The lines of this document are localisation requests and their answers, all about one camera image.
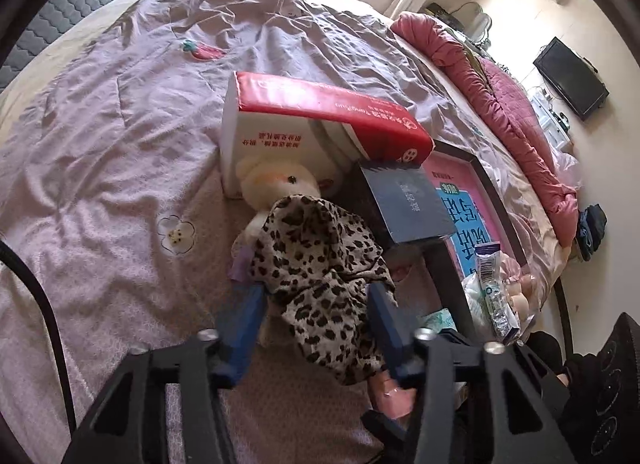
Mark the round mirror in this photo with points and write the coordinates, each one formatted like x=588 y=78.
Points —
x=475 y=21

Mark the dark blue box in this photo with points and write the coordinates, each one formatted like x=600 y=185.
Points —
x=410 y=204

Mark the blue white plastic packet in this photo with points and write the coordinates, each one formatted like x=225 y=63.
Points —
x=492 y=289

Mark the dark clothes pile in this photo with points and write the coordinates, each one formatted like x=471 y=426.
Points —
x=592 y=229

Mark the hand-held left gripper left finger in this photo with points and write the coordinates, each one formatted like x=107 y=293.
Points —
x=245 y=324

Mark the purple patterned bed sheet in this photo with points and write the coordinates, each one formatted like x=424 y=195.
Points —
x=125 y=144

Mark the green white tissue pack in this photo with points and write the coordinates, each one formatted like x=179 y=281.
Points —
x=440 y=320

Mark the white drawer cabinet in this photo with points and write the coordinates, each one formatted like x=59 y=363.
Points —
x=550 y=119

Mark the cream plush bear purple dress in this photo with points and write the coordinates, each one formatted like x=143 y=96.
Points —
x=280 y=181

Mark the pink glossy pouch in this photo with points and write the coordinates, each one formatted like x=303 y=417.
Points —
x=392 y=396

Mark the black television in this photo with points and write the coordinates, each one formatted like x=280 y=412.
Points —
x=570 y=76

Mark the red and white cardboard box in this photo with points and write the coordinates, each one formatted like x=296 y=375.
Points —
x=310 y=94

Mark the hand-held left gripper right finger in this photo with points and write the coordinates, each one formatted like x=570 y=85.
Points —
x=387 y=324

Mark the black framed pink tray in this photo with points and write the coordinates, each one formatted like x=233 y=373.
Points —
x=465 y=179

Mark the pink quilt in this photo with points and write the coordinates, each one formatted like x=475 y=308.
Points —
x=500 y=94

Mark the clear plastic bag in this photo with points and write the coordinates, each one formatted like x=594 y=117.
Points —
x=567 y=169

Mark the leopard print cloth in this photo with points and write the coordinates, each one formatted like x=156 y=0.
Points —
x=320 y=264

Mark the grey quilted headboard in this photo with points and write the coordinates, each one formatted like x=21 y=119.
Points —
x=75 y=4

